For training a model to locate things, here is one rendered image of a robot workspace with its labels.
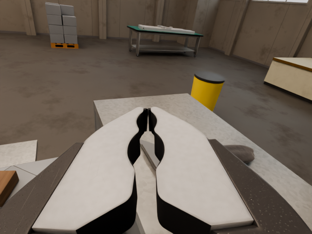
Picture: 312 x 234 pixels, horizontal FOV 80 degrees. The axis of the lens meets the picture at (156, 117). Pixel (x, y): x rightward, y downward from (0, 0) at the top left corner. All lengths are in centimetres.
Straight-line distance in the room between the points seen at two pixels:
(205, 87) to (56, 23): 527
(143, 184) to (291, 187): 50
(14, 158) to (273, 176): 119
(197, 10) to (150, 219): 983
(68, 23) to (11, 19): 276
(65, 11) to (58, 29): 67
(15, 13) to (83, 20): 230
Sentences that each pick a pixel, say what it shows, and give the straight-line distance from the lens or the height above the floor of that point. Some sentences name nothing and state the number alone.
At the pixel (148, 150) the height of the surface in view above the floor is 107.
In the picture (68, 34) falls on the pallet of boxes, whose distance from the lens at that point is 700.
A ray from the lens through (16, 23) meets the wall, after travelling 919.
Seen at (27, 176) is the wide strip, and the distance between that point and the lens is 95.
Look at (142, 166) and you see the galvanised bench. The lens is 65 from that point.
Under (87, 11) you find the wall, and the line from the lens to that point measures 921.
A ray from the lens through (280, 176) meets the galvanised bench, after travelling 84.
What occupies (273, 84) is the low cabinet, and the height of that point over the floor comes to 9.
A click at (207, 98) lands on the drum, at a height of 45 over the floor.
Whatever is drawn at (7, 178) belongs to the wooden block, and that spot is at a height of 92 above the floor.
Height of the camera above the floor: 151
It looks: 30 degrees down
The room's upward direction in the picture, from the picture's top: 8 degrees clockwise
